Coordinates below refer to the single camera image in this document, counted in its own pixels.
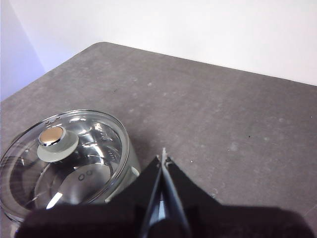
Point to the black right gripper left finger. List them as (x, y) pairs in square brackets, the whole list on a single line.
[(111, 218)]

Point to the glass lid with green knob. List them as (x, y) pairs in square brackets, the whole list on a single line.
[(74, 161)]

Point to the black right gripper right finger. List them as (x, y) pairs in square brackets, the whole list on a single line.
[(223, 220)]

